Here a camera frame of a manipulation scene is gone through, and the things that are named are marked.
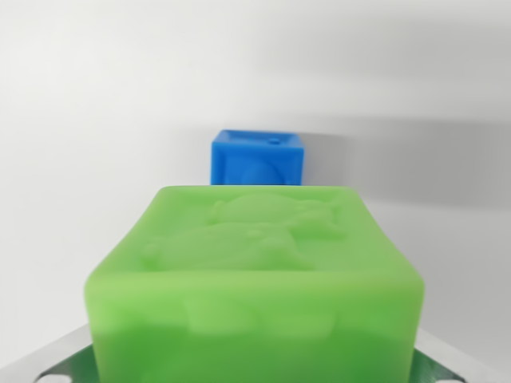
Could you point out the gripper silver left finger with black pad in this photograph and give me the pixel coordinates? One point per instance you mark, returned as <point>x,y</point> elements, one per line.
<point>52,365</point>

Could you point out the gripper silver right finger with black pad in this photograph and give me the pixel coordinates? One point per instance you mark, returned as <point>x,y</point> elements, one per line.
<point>459,365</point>

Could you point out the green cube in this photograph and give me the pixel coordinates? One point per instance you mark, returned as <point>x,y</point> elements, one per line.
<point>255,303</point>

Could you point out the blue cube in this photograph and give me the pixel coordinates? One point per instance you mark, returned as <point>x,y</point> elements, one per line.
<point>239,159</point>

